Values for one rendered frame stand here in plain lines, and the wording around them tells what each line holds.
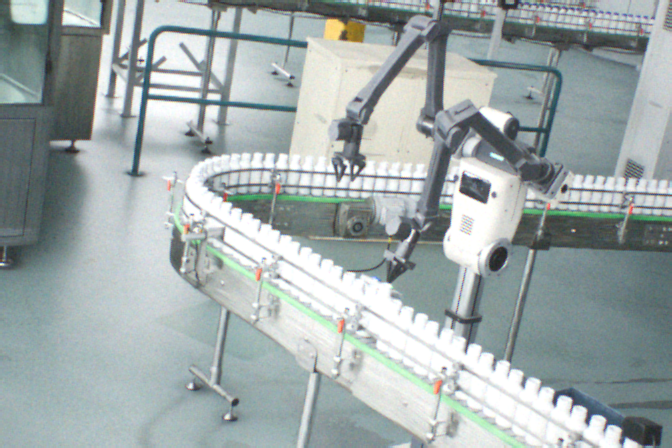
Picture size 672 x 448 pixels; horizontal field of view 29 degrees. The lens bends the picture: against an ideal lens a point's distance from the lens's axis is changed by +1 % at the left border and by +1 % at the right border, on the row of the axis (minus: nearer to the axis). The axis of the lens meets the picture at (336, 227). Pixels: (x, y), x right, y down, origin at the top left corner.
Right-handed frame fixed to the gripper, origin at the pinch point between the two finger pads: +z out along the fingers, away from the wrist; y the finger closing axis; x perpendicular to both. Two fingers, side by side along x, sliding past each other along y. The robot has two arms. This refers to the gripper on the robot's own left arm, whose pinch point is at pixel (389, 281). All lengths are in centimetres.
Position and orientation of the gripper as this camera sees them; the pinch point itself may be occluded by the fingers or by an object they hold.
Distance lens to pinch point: 436.7
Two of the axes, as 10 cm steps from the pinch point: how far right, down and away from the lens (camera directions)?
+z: -4.3, 9.0, 0.6
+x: 6.5, 2.7, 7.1
